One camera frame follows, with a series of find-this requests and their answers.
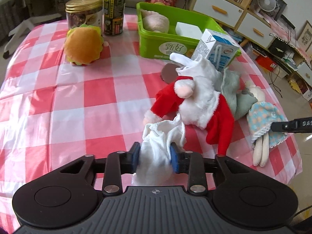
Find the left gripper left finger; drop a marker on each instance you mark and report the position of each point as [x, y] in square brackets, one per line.
[117, 164]

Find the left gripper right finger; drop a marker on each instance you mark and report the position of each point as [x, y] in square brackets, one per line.
[192, 164]

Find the white cloth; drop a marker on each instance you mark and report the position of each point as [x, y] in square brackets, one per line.
[154, 166]

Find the bunny doll blue dress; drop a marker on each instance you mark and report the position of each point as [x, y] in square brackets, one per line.
[260, 116]

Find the grey green fuzzy sock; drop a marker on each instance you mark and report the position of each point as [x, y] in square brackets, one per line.
[234, 90]

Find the santa claus plush toy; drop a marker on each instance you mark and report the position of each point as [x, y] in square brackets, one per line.
[198, 104]

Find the plush hamburger toy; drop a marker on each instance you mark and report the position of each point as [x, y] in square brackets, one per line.
[84, 44]

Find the white sponge block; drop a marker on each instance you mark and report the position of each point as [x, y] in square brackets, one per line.
[188, 30]

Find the brown round coaster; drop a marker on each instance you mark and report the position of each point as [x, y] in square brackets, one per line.
[168, 73]

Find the blue white milk carton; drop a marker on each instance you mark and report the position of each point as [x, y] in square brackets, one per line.
[219, 48]

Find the white desk fan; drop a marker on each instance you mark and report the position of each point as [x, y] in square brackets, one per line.
[267, 5]

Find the green plastic bin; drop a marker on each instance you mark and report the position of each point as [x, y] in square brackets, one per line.
[154, 45]

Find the wooden shelf cabinet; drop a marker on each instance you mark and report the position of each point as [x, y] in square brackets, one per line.
[242, 16]

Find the gold lid snack jar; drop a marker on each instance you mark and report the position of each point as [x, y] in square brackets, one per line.
[84, 12]

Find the black yellow drink can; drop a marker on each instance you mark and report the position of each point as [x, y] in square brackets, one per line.
[113, 17]

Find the white office chair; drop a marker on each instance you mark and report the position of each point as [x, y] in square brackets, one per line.
[24, 23]

